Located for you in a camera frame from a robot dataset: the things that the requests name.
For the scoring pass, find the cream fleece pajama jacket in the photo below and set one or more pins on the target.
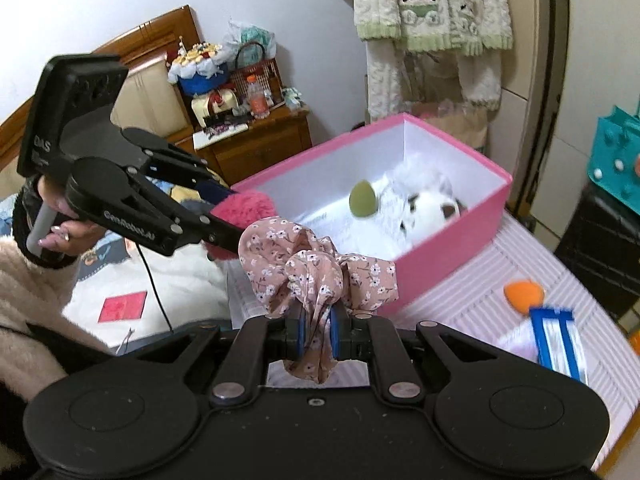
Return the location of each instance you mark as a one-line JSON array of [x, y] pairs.
[[469, 27]]

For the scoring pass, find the white panda plush toy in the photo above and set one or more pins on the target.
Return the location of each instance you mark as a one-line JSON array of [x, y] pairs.
[[428, 202]]

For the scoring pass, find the striped table cloth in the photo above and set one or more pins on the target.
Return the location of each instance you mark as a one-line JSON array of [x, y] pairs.
[[471, 300]]

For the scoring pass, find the wooden bed headboard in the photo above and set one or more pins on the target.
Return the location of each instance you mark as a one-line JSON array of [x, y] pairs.
[[148, 100]]

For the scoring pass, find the blue wet wipes pack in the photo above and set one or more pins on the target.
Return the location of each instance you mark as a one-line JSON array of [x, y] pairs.
[[558, 343]]

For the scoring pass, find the teal tote bag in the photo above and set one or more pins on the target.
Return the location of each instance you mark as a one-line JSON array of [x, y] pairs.
[[614, 159]]

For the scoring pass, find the green makeup sponge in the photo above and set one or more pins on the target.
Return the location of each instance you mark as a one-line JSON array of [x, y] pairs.
[[363, 201]]

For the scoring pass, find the brown woven handbag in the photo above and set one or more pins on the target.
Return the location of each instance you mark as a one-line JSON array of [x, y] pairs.
[[265, 70]]

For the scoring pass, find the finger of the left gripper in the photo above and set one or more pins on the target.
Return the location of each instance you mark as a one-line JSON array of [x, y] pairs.
[[191, 229], [166, 162]]

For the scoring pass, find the person's hand on handle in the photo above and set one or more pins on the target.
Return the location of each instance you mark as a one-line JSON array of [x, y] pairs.
[[73, 237]]

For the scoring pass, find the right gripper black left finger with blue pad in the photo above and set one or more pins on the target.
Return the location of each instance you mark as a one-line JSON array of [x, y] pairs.
[[260, 341]]

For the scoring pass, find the orange makeup sponge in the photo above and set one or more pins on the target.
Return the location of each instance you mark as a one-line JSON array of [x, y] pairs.
[[524, 295]]

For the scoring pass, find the cream fleece pajama pants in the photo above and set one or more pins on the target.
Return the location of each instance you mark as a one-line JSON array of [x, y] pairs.
[[397, 78]]

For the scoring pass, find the black suitcase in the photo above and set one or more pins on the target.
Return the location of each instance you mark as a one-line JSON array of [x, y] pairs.
[[601, 248]]

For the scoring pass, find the wooden nightstand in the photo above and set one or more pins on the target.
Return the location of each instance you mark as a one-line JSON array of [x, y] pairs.
[[266, 142]]

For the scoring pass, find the pink floral fabric scrunchie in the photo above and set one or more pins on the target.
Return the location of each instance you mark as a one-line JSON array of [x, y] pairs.
[[287, 264]]

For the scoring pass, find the white plastic bag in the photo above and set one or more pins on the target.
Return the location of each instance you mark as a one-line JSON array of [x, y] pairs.
[[239, 33]]

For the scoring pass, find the pink cardboard box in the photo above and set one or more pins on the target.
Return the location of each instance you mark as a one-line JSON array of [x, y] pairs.
[[304, 183]]

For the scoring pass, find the orange drink bottle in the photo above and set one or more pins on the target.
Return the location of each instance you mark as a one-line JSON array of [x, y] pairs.
[[257, 98]]

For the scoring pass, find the red fuzzy plush ball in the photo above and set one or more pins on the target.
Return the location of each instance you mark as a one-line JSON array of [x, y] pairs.
[[240, 210]]

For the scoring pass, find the blue flower bouquet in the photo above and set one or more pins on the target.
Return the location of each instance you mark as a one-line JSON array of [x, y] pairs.
[[199, 69]]

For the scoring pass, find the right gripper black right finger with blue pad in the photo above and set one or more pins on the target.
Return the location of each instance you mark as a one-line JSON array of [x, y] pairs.
[[374, 340]]

